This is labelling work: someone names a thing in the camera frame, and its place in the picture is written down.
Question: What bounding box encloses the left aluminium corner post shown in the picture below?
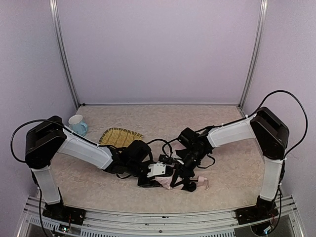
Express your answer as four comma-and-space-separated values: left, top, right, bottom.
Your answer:
49, 0, 80, 110

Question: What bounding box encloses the right aluminium corner post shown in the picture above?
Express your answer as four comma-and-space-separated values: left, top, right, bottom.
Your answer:
238, 0, 269, 110

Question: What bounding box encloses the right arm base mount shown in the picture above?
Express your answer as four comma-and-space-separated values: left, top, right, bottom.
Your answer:
236, 206, 279, 225

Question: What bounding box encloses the aluminium corner post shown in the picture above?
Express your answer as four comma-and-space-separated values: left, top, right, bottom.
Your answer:
238, 0, 269, 110
49, 0, 80, 110

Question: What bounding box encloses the woven bamboo tray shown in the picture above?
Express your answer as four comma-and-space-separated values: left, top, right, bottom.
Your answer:
98, 127, 144, 148

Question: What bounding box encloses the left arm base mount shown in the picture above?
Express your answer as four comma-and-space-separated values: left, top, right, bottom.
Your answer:
42, 206, 86, 226

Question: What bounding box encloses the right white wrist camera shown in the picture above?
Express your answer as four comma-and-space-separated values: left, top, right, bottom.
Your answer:
158, 154, 176, 165

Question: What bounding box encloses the aluminium front rail frame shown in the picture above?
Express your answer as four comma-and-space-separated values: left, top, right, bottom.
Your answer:
14, 195, 304, 237

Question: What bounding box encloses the pink and black umbrella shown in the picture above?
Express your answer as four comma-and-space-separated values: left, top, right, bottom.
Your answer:
153, 144, 212, 193

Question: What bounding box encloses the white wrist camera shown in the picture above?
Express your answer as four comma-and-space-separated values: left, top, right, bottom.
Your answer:
158, 154, 176, 165
147, 162, 166, 178

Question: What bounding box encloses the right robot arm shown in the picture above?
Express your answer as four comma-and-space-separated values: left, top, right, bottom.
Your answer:
170, 104, 292, 214

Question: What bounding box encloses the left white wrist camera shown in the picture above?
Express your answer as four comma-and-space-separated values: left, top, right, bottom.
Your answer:
147, 162, 166, 178

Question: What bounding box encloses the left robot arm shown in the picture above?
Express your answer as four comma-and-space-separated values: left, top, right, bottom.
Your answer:
17, 116, 173, 210

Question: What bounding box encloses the light blue enamel mug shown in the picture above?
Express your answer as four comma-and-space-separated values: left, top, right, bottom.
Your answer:
68, 115, 88, 137

